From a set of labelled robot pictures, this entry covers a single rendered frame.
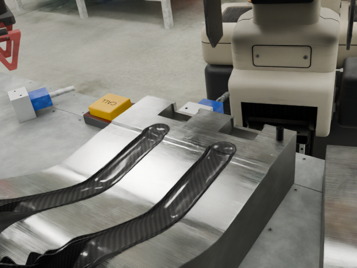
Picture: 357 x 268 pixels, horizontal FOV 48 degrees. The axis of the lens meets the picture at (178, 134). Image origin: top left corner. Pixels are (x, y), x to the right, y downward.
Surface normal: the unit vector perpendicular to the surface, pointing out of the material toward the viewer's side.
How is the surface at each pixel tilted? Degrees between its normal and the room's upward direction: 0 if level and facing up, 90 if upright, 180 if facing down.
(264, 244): 0
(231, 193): 4
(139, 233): 27
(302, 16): 98
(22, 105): 90
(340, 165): 0
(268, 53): 98
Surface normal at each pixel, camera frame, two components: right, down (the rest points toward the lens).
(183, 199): -0.16, -0.80
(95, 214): 0.16, -0.97
